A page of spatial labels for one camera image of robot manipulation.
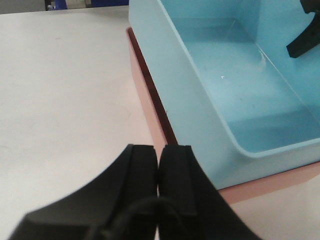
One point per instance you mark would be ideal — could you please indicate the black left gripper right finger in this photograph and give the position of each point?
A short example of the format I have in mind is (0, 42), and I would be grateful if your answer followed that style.
(201, 212)

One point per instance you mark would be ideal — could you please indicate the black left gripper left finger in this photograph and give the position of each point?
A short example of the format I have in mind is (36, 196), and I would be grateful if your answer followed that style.
(85, 213)

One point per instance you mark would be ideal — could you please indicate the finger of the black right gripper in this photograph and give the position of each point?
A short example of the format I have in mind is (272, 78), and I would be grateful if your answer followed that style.
(310, 37)

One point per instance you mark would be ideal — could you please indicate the pink plastic box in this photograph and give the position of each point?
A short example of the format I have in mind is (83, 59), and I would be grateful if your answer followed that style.
(163, 134)

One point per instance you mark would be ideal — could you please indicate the light blue plastic box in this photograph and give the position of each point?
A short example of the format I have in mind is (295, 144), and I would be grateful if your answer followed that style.
(228, 85)

